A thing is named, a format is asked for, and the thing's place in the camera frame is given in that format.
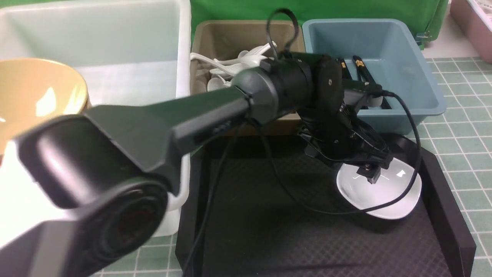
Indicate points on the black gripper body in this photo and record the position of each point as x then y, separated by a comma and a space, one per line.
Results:
344, 137

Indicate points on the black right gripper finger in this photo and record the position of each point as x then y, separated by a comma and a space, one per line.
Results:
370, 171

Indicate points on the white sauce dish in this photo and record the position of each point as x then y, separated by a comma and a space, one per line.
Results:
361, 194

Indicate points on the black chopstick gold band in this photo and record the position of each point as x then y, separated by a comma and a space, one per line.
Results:
362, 71

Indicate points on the tan noodle bowl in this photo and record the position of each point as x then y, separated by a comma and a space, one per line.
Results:
33, 90

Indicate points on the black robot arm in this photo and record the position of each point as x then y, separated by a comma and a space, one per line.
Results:
79, 192

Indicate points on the black chopsticks in bin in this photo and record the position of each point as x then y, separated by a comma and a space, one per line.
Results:
345, 71

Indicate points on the green checked tablecloth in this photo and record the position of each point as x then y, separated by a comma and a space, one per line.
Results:
461, 141

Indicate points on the blue plastic chopstick bin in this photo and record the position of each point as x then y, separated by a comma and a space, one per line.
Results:
390, 53

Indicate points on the black serving tray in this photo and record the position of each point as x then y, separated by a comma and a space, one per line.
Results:
256, 230

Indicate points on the pile of white spoons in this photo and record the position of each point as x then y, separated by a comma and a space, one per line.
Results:
214, 74

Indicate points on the brown plastic spoon bin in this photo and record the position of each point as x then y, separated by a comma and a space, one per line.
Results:
224, 40

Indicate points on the pink plastic crate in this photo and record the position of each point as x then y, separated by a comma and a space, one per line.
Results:
474, 19

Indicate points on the large white plastic tub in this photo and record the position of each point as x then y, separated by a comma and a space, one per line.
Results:
130, 52

